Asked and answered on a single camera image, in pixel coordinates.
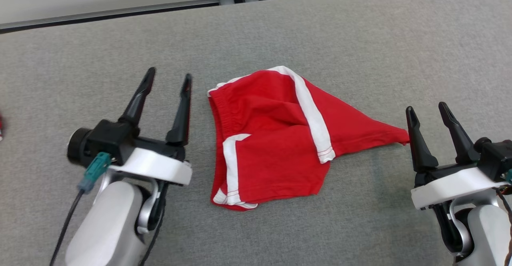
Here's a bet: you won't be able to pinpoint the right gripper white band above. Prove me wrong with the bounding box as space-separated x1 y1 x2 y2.
406 101 503 211

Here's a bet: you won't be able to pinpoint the grey fabric padded surface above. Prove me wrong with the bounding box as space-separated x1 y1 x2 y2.
0 0 512 266

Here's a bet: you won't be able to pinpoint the grey wall rail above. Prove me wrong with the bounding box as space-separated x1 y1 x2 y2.
0 0 512 33

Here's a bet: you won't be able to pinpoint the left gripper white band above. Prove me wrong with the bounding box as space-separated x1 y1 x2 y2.
108 68 193 186

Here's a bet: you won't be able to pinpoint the red shorts with white stripes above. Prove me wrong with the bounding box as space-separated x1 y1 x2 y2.
207 66 410 212

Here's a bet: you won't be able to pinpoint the thin black wire bundle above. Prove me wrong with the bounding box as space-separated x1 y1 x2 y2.
496 185 512 266

